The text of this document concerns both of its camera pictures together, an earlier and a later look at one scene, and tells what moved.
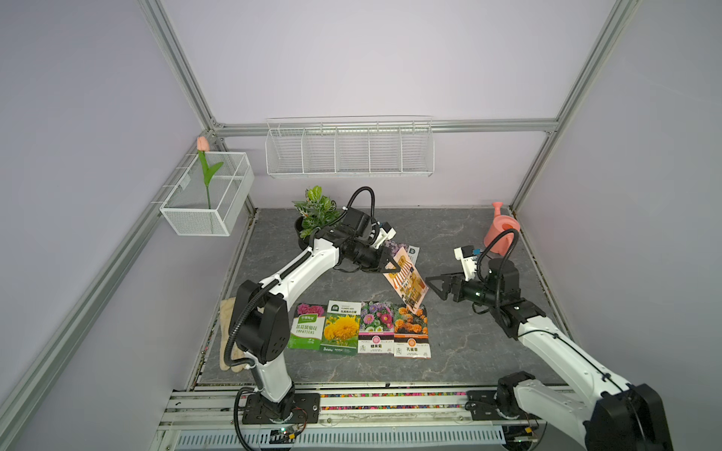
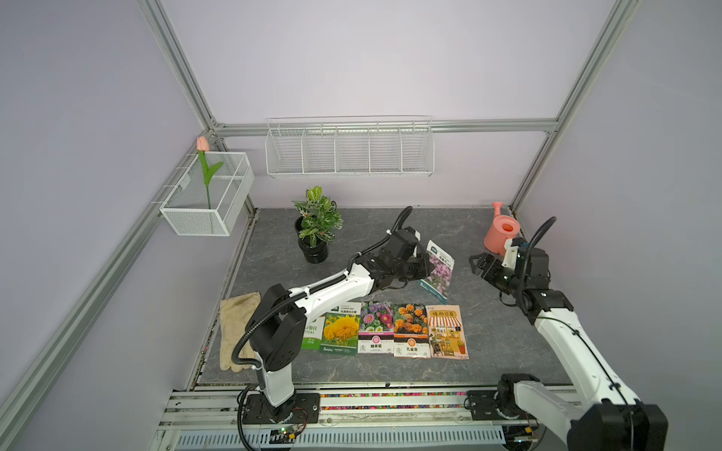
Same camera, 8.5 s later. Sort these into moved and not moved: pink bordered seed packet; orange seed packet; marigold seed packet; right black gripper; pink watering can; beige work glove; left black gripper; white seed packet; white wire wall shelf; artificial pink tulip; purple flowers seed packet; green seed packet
Moved: white seed packet; left black gripper; right black gripper; purple flowers seed packet
Not moved: marigold seed packet; pink bordered seed packet; white wire wall shelf; artificial pink tulip; beige work glove; orange seed packet; pink watering can; green seed packet
